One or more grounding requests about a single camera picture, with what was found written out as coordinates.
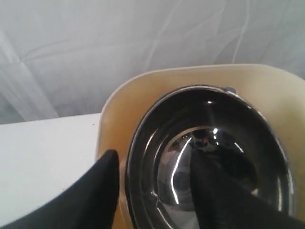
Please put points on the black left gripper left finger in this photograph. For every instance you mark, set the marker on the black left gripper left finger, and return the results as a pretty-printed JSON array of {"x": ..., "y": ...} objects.
[{"x": 90, "y": 203}]

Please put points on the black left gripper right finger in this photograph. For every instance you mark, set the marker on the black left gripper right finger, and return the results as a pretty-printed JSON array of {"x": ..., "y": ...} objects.
[{"x": 220, "y": 203}]

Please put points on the stainless steel bowl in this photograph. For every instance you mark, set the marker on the stainless steel bowl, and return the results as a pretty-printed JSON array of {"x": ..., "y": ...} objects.
[
  {"x": 175, "y": 200},
  {"x": 195, "y": 107}
]

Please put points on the cream bin with circle mark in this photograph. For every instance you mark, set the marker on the cream bin with circle mark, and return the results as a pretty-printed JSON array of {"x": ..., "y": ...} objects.
[{"x": 279, "y": 95}]

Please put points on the white backdrop curtain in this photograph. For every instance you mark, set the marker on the white backdrop curtain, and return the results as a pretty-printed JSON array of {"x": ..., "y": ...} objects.
[{"x": 65, "y": 57}]

